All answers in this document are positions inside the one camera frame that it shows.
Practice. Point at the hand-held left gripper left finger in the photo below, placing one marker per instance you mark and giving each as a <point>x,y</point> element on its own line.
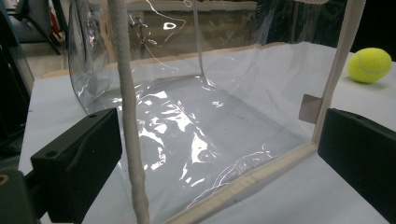
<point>77,161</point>

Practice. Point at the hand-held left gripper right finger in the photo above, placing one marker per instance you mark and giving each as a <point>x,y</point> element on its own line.
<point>361,155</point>

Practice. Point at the clear plastic tote bag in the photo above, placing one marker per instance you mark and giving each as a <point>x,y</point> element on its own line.
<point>199,124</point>

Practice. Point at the yellow tennis ball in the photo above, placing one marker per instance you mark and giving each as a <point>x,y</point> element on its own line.
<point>369,65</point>

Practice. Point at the black metal stand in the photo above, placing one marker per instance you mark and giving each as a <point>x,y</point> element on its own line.
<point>37,21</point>

